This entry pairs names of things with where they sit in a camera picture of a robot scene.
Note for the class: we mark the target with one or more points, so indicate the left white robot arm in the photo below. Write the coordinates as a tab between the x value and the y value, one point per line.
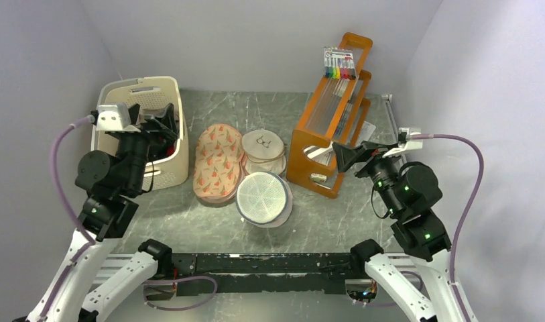
111	182

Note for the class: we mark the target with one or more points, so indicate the floral peach laundry bag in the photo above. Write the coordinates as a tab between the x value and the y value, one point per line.
218	164

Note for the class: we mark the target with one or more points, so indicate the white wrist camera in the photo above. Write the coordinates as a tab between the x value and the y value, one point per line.
406	143
115	117

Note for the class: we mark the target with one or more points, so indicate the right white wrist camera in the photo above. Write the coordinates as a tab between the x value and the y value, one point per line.
406	143

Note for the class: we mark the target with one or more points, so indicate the coloured marker pen pack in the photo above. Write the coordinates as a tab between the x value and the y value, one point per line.
339	63

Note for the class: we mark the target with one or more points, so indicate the cream plastic laundry basket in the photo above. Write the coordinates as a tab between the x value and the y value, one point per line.
142	150

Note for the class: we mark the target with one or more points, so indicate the orange wooden rack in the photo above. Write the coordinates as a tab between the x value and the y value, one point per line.
334	114

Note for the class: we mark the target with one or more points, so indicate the white mesh laundry bag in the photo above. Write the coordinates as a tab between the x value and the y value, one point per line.
264	200

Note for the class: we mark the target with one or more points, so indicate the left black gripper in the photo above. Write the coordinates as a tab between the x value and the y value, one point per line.
167	124

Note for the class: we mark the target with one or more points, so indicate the white paper leaflet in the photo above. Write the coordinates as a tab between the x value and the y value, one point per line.
364	140

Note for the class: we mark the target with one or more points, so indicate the red garment in basket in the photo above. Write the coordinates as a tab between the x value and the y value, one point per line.
170	151

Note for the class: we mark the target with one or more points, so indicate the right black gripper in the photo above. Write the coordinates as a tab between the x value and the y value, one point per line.
371	151

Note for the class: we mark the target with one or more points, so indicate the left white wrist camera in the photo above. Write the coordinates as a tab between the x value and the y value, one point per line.
115	117

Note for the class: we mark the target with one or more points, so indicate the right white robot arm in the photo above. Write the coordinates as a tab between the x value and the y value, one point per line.
408	193

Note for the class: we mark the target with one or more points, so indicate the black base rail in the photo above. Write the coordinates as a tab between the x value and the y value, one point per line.
202	273

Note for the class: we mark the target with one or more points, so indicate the cream glasses-print laundry bag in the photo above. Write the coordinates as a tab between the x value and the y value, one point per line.
264	152

